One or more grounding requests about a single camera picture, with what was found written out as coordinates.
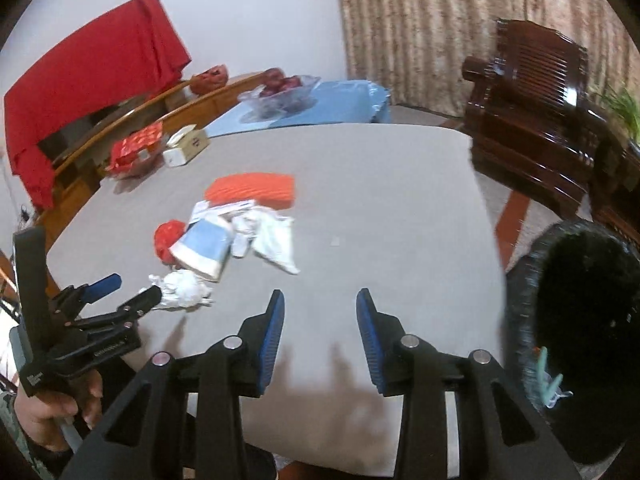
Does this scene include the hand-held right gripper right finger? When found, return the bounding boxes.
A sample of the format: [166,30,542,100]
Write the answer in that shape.
[356,288,583,480]

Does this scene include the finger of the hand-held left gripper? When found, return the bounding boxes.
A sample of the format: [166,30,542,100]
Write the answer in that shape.
[80,285,163,331]
[52,273,122,311]

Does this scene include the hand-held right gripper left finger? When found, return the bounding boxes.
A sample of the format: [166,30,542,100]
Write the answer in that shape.
[60,289,286,480]

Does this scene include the white tissue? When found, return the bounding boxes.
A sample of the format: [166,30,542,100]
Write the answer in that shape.
[135,269,215,313]

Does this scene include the blue and white packet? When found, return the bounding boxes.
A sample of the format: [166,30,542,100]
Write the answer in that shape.
[169,219,233,281]

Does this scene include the white plastic bag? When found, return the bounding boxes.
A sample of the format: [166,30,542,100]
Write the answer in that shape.
[231,207,301,276]

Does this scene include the white wrapper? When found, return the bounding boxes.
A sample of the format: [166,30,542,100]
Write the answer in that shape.
[189,199,258,223]

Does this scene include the green wrapper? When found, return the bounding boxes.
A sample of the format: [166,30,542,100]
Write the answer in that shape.
[535,347,573,408]

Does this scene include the black trash bin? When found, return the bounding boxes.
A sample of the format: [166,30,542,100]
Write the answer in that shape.
[505,219,640,468]

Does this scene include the person's left forearm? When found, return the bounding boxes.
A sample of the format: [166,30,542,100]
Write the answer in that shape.
[0,390,71,480]

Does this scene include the person's left hand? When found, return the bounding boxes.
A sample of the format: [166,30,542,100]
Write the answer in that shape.
[14,370,103,453]

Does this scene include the light wooden cabinet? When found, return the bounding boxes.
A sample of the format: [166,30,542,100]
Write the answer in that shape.
[30,72,266,256]

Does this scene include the glass dish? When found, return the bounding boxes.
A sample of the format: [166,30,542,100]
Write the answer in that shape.
[107,155,161,182]

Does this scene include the red candy packets in dish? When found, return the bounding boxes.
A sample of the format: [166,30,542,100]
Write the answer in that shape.
[109,124,166,173]

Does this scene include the black television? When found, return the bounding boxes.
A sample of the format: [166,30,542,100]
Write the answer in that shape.
[37,102,131,161]

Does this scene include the white and gold tissue box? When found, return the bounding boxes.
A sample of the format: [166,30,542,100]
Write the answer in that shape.
[162,126,211,168]

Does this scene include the red cloth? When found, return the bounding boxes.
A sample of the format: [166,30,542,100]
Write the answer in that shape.
[4,0,192,211]

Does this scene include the red basket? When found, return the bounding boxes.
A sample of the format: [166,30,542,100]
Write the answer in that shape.
[190,63,230,96]

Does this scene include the light blue tablecloth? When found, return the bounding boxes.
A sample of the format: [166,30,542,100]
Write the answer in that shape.
[202,79,392,138]

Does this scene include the glass fruit bowl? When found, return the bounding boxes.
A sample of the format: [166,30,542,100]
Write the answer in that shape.
[237,75,321,123]

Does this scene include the dark wooden armchair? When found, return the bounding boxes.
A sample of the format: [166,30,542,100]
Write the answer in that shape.
[461,19,611,218]

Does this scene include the dark wooden side table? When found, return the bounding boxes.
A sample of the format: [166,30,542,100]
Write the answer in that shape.
[590,140,640,246]

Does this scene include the patterned beige curtain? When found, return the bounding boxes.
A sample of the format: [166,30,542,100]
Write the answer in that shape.
[334,0,640,121]

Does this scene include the potted green plant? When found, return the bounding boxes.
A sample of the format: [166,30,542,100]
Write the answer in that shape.
[597,85,640,143]

